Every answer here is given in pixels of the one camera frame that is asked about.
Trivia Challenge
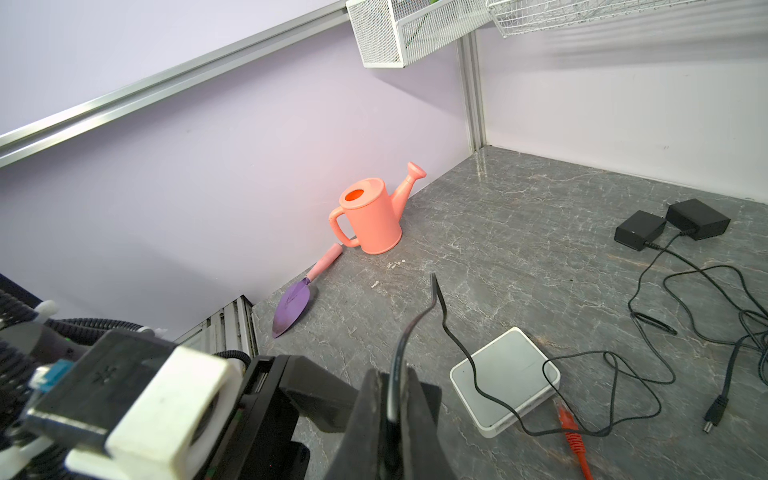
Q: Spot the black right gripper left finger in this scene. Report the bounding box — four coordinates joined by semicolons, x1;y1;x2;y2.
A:
325;369;388;480

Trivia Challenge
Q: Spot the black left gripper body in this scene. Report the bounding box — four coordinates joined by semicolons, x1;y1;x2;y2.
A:
195;355;310;479

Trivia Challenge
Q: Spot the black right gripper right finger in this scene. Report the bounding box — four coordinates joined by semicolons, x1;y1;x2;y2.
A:
400;368;456;480

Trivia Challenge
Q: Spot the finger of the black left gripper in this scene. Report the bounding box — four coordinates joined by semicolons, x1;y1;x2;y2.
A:
281;356;358;433

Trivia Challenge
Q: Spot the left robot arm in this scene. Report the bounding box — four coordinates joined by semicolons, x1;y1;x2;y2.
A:
1;293;357;479

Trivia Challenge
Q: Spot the purple garden trowel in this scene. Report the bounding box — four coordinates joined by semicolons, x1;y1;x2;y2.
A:
272;244;342;338

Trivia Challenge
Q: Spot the pink watering can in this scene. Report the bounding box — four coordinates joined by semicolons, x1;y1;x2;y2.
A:
329;162;427;255

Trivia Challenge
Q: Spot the black power adapter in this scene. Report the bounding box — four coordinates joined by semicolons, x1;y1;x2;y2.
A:
614;210;666;251
666;199;730;240

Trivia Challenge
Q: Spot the red ethernet cable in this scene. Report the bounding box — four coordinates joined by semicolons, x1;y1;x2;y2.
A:
556;405;595;480

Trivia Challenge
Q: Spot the small white wire basket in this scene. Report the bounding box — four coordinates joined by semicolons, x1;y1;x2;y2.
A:
346;0;491;69

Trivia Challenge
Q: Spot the aluminium frame rail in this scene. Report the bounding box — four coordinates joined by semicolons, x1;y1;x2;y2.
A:
0;0;490;169

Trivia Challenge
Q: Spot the long white wire basket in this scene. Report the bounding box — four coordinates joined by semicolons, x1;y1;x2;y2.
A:
485;0;697;38

